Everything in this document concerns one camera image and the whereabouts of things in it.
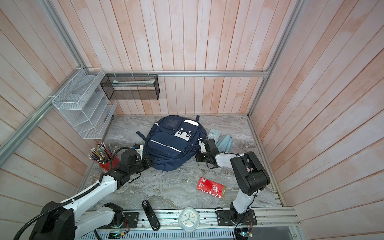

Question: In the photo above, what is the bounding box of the light blue pencil pouch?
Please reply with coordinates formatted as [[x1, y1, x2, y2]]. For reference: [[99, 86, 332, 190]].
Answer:
[[216, 135, 233, 153]]

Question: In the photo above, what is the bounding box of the bundle of pencils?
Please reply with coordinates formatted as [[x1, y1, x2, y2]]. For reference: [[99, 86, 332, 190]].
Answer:
[[88, 143, 113, 165]]

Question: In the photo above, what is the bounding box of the aluminium frame rail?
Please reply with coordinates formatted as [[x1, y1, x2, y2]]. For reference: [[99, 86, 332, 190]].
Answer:
[[87, 69, 269, 78]]

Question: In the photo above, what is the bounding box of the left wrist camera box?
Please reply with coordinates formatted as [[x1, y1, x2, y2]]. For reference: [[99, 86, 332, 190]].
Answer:
[[132, 144, 144, 159]]

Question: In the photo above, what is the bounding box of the navy blue student backpack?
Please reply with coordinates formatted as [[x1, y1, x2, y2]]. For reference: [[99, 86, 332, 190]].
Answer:
[[136, 115, 207, 172]]

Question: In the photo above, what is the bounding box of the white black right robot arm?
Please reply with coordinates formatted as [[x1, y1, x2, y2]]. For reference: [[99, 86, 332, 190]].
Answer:
[[196, 139, 271, 223]]

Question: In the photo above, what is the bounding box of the black wire mesh basket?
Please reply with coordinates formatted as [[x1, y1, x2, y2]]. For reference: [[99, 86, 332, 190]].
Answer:
[[101, 74, 160, 101]]

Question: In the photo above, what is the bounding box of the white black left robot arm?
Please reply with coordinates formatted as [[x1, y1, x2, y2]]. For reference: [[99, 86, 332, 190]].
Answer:
[[14, 147, 154, 240]]

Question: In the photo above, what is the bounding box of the grey calculator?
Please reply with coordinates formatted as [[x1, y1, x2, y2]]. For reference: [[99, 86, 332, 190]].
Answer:
[[208, 128, 221, 143]]

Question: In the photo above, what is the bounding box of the red pencil cup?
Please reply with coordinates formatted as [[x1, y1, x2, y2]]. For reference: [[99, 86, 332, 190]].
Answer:
[[99, 156, 120, 172]]

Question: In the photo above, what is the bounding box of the white wire mesh shelf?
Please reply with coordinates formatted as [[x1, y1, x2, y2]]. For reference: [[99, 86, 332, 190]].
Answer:
[[52, 68, 117, 140]]

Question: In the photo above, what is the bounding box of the white round clock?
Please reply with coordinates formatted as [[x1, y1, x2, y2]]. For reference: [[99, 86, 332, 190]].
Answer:
[[178, 207, 201, 233]]

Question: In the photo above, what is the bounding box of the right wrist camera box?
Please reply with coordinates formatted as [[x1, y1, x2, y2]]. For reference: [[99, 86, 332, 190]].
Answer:
[[199, 139, 207, 153]]

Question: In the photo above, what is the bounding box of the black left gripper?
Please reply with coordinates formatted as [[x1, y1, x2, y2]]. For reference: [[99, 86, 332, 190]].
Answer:
[[128, 154, 155, 175]]

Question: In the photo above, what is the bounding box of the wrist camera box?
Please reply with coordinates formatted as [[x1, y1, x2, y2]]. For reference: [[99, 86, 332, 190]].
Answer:
[[132, 144, 144, 159], [199, 139, 207, 153]]

